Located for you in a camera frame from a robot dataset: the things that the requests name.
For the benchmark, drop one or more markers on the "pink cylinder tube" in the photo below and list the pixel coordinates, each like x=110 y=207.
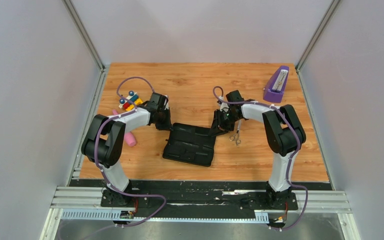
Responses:
x=130 y=139

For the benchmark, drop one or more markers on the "silver hair scissors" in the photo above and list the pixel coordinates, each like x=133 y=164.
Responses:
x=236 y=136

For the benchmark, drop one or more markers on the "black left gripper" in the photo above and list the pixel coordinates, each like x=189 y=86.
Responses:
x=167 y=126

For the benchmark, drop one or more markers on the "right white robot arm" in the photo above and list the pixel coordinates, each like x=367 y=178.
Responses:
x=283 y=129

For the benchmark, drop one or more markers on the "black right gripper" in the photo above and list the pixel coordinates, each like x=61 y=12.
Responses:
x=218 y=127

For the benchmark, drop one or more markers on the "left aluminium frame post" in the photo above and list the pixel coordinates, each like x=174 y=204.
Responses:
x=71 y=9

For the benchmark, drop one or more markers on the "black zip tool case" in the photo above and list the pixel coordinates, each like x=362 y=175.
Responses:
x=190 y=144

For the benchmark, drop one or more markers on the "colourful toy block truck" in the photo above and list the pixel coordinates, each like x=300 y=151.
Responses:
x=131 y=99

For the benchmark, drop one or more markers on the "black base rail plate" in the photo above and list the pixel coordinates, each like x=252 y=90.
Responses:
x=191 y=199

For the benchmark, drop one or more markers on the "purple metronome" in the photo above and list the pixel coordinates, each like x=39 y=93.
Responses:
x=274 y=89

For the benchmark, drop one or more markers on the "right aluminium frame post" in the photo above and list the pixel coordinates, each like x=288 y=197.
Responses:
x=334 y=4

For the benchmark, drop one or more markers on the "aluminium frame post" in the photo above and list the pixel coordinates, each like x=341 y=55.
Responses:
x=71 y=9
x=334 y=4

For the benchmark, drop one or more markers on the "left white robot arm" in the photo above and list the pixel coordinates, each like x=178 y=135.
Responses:
x=103 y=142

